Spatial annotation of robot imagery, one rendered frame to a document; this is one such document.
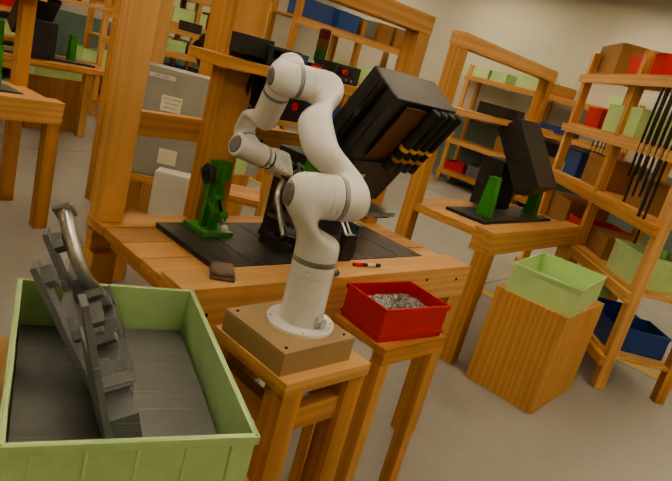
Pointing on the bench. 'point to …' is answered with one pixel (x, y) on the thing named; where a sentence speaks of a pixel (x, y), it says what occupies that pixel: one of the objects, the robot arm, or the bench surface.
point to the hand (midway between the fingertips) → (296, 172)
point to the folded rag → (221, 271)
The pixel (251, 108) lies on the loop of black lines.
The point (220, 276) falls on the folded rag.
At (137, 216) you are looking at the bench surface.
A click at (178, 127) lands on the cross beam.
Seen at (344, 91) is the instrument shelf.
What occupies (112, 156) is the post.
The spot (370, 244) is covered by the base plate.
